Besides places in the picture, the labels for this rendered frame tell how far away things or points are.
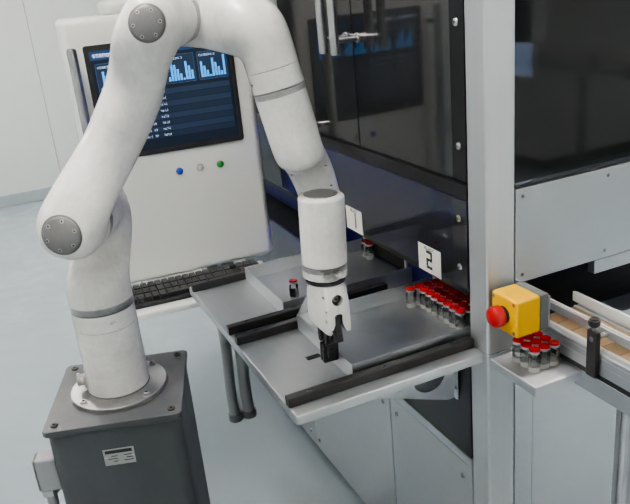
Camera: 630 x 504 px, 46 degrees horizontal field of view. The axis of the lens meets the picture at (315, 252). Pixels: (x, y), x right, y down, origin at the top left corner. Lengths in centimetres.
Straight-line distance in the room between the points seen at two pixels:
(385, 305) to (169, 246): 78
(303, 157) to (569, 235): 56
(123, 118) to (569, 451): 116
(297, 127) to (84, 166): 37
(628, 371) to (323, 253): 55
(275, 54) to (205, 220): 105
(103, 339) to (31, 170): 534
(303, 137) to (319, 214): 14
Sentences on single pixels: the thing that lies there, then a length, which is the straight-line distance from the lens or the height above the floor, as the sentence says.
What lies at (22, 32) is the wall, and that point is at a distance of 661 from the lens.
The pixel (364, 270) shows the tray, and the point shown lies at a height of 88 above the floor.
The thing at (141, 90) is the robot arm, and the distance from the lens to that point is 127.
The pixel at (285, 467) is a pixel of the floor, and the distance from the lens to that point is 269.
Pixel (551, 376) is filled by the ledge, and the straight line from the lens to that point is 142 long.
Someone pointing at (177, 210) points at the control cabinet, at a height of 100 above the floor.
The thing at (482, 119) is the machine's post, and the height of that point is 134.
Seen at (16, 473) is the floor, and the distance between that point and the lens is 301.
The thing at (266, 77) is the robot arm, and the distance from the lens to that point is 123.
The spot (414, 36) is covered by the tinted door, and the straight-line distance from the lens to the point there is 149.
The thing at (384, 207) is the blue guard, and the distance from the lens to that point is 169.
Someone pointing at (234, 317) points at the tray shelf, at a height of 88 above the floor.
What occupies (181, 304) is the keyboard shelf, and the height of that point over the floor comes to 80.
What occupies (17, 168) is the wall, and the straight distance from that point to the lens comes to 672.
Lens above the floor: 160
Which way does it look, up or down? 21 degrees down
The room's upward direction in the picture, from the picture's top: 6 degrees counter-clockwise
